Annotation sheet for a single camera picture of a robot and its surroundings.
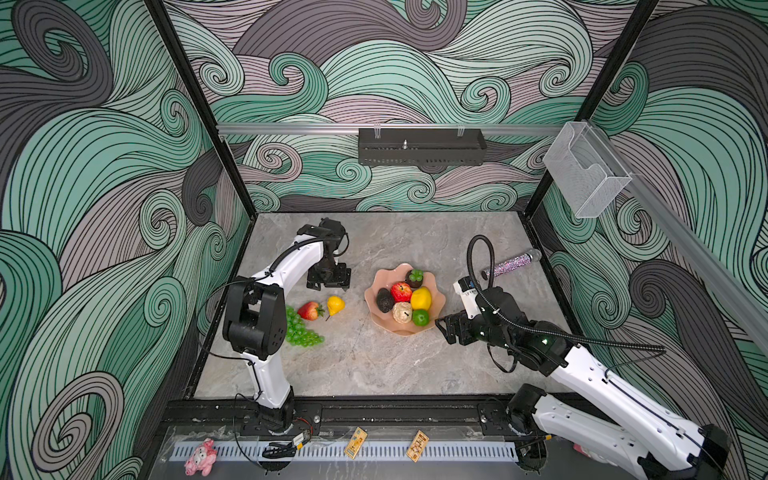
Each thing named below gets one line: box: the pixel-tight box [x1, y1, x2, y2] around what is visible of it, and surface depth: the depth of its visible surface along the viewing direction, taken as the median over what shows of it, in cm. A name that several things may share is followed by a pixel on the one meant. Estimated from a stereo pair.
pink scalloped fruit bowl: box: [364, 263, 447, 336], surface depth 92 cm
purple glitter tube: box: [482, 249, 542, 280], surface depth 103 cm
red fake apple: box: [390, 281, 413, 303], surface depth 92 cm
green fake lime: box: [412, 309, 429, 327], surface depth 85 cm
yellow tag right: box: [406, 429, 430, 463], surface depth 70 cm
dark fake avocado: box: [376, 287, 394, 313], surface depth 89 cm
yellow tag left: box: [343, 426, 368, 460], surface depth 71 cm
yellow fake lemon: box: [410, 286, 432, 311], surface depth 91 cm
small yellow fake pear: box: [326, 295, 346, 321], surface depth 93 cm
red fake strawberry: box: [297, 301, 325, 321], surface depth 91 cm
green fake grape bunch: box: [286, 305, 325, 348], surface depth 87 cm
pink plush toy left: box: [184, 438, 217, 477], surface depth 67 cm
